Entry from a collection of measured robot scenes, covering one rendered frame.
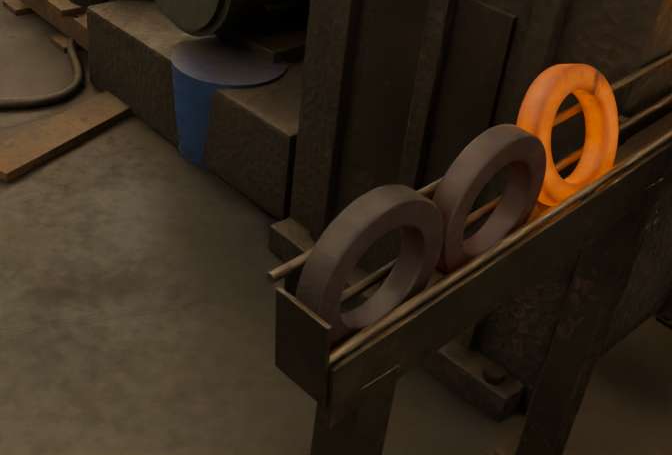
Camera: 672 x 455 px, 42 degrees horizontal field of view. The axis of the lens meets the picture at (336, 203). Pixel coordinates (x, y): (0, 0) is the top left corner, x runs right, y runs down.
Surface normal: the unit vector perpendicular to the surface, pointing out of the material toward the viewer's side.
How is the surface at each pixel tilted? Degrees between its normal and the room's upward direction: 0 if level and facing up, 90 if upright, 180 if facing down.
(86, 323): 0
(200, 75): 0
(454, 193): 59
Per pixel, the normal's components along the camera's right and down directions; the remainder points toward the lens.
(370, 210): -0.09, -0.71
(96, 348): 0.11, -0.83
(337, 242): -0.42, -0.38
